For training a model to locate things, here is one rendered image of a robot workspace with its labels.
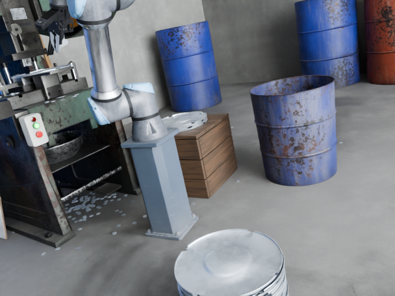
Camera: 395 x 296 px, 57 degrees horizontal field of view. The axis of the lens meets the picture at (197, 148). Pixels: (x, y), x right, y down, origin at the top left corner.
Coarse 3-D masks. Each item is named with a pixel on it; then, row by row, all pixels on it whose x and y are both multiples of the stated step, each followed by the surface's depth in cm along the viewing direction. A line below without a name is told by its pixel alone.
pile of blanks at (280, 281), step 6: (282, 252) 96; (282, 264) 92; (282, 270) 89; (276, 276) 89; (282, 276) 90; (270, 282) 87; (276, 282) 89; (282, 282) 90; (180, 288) 92; (264, 288) 85; (270, 288) 86; (276, 288) 88; (282, 288) 90; (288, 288) 95; (180, 294) 93; (186, 294) 89; (252, 294) 84; (258, 294) 85; (264, 294) 85; (270, 294) 87; (276, 294) 88; (282, 294) 91; (288, 294) 97
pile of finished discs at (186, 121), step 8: (192, 112) 212; (200, 112) 208; (168, 120) 205; (176, 120) 198; (184, 120) 195; (192, 120) 194; (200, 120) 191; (168, 128) 188; (184, 128) 187; (192, 128) 188
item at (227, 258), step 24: (216, 240) 107; (240, 240) 104; (264, 240) 102; (192, 264) 98; (216, 264) 95; (240, 264) 93; (264, 264) 92; (192, 288) 89; (216, 288) 87; (240, 288) 86
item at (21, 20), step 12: (12, 0) 171; (24, 0) 176; (12, 12) 171; (24, 12) 176; (12, 24) 171; (24, 24) 176; (0, 36) 177; (12, 36) 172; (24, 36) 173; (36, 36) 178; (12, 48) 174; (24, 48) 174; (36, 48) 179
